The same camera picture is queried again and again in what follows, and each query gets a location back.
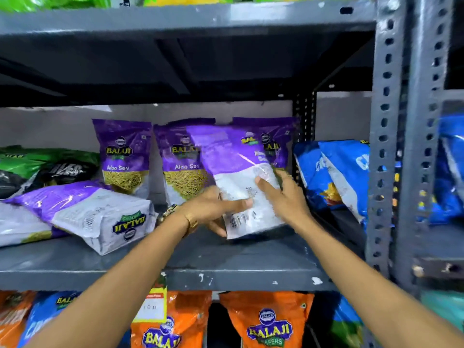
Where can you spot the bright green snack packet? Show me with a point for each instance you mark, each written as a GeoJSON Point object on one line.
{"type": "Point", "coordinates": [47, 1]}

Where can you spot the yellow white shelf price tag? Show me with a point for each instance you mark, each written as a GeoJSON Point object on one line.
{"type": "Point", "coordinates": [152, 304]}

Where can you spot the teal snack packet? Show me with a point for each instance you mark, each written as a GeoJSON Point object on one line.
{"type": "Point", "coordinates": [444, 308]}

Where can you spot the orange snack packet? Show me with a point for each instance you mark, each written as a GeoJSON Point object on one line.
{"type": "Point", "coordinates": [268, 322]}
{"type": "Point", "coordinates": [188, 318]}
{"type": "Point", "coordinates": [11, 318]}

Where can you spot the person's left forearm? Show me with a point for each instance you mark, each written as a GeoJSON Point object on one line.
{"type": "Point", "coordinates": [119, 286]}

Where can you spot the person's left thumb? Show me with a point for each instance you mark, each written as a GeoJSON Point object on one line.
{"type": "Point", "coordinates": [237, 205]}

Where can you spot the person's right forearm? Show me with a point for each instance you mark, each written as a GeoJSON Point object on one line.
{"type": "Point", "coordinates": [362, 286]}

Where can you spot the purple white snack packet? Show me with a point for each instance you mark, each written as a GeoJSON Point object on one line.
{"type": "Point", "coordinates": [94, 210]}
{"type": "Point", "coordinates": [123, 155]}
{"type": "Point", "coordinates": [279, 137]}
{"type": "Point", "coordinates": [181, 166]}
{"type": "Point", "coordinates": [235, 159]}
{"type": "Point", "coordinates": [18, 224]}

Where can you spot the person's left hand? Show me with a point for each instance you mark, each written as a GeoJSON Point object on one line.
{"type": "Point", "coordinates": [205, 206]}

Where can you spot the person's right thumb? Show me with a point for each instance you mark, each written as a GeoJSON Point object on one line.
{"type": "Point", "coordinates": [267, 187]}

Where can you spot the green black snack packet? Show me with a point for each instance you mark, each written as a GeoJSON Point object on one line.
{"type": "Point", "coordinates": [40, 166]}

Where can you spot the blue green snack packet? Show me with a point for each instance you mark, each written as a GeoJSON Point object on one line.
{"type": "Point", "coordinates": [346, 326]}

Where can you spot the person's right hand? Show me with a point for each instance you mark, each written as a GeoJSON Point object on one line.
{"type": "Point", "coordinates": [290, 202]}

